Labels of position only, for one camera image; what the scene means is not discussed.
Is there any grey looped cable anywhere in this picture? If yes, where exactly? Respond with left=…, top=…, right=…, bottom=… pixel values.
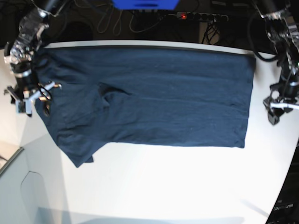
left=97, top=9, right=164, bottom=34

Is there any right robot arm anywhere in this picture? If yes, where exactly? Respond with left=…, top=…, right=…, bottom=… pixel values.
left=4, top=0, right=68, bottom=117

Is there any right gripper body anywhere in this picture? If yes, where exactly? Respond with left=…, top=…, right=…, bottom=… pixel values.
left=4, top=70, right=62, bottom=104

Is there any blue plastic bin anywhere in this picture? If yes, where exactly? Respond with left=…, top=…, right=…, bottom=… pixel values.
left=113, top=0, right=179, bottom=10

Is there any black power strip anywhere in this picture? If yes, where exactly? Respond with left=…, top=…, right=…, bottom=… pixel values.
left=170, top=12, right=229, bottom=23

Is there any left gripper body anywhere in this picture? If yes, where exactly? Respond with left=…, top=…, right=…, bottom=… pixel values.
left=263, top=82, right=299, bottom=110

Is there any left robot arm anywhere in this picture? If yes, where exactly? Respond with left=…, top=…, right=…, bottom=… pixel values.
left=247, top=0, right=299, bottom=125

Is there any dark blue t-shirt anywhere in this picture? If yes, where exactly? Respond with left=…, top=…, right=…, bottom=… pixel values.
left=34, top=47, right=256, bottom=167

